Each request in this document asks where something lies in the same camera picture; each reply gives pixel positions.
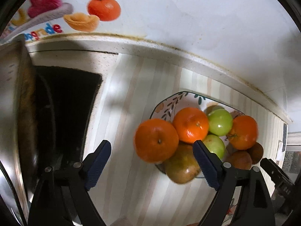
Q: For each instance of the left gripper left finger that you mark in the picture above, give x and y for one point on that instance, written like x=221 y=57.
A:
x=48 y=205

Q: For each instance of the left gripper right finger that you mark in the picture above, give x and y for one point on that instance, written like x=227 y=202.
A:
x=254 y=204

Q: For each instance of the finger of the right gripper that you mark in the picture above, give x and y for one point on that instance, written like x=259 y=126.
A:
x=287 y=197

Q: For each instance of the small red fruit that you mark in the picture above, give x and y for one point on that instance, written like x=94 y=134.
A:
x=256 y=153

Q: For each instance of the dark orange tangerine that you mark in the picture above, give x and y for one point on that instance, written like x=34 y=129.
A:
x=240 y=159

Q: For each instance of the striped cat counter mat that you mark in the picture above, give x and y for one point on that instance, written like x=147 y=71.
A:
x=131 y=188

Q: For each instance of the large orange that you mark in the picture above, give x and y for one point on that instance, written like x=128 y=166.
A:
x=244 y=132

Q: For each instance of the lower green apple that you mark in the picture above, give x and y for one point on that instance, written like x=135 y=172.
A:
x=215 y=145

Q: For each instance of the green apple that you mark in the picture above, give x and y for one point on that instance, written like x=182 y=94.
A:
x=220 y=122
x=215 y=145

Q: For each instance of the brown-green pear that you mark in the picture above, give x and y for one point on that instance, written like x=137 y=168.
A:
x=182 y=167

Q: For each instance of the steel wok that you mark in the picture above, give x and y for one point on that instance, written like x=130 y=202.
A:
x=19 y=156

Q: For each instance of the black gas stove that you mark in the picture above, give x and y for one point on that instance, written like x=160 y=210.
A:
x=64 y=98

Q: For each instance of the upper green apple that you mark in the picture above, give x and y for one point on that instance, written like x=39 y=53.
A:
x=220 y=122

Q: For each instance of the floral ceramic fruit plate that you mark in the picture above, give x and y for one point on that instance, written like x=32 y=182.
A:
x=171 y=103

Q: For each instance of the colourful wall sticker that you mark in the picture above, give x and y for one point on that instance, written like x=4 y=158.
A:
x=37 y=19

